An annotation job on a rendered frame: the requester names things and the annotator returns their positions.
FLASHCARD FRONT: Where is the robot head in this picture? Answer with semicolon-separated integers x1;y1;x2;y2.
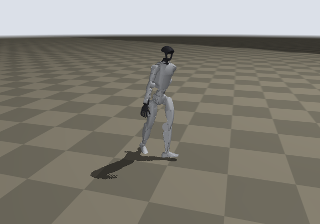
161;46;174;65

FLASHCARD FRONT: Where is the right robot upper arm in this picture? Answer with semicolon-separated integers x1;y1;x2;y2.
149;64;161;88

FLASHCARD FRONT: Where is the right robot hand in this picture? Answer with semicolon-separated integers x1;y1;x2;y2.
140;100;150;118

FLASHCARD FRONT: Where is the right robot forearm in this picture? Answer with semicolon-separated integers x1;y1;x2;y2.
143;81;152;104

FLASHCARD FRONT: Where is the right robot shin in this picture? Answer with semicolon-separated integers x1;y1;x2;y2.
142;123;151;147

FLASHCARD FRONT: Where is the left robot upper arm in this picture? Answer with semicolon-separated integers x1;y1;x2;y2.
170;64;177;84

